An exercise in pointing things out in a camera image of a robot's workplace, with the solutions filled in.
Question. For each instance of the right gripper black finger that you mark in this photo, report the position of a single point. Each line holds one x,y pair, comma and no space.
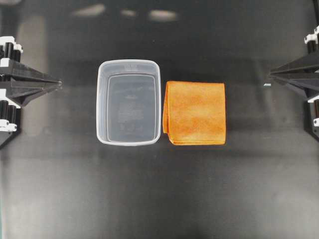
304,92
305,64

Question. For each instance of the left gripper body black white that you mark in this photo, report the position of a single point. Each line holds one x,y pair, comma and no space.
10,109

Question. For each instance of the clear plastic container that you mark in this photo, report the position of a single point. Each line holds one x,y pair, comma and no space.
128,103

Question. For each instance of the folded orange towel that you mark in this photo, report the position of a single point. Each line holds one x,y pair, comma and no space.
194,113

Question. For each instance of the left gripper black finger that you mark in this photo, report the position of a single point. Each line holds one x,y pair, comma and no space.
24,92
18,70

